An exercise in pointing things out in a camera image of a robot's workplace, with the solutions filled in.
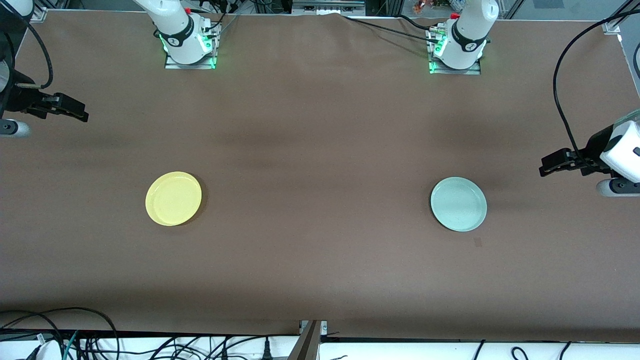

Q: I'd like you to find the pale green round plate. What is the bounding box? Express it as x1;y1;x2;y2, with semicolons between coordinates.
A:
430;176;488;233

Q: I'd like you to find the yellow round plate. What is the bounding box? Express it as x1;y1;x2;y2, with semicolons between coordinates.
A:
145;171;203;227

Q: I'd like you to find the brown table cover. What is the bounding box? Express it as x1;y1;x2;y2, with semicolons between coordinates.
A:
0;10;640;344

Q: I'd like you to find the aluminium profile beam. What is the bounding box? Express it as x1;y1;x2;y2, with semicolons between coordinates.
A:
287;320;328;360

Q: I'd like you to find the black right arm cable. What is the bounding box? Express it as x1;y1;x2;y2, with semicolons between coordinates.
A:
10;7;54;91

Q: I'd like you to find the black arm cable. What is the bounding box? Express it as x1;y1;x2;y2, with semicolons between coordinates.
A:
552;10;640;162
10;7;54;91

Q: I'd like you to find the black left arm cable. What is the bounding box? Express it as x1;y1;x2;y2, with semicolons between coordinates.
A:
552;10;640;162

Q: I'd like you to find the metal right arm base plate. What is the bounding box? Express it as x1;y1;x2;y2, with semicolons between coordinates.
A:
164;24;219;70

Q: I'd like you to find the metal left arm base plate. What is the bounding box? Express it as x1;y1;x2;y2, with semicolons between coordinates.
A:
428;29;482;76

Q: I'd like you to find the black looping cable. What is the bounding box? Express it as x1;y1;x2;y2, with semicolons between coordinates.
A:
0;307;120;360

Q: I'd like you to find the long black cable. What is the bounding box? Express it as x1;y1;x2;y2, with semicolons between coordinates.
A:
342;15;441;41

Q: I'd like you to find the teal cable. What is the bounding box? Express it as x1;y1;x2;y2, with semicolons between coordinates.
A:
62;330;79;360

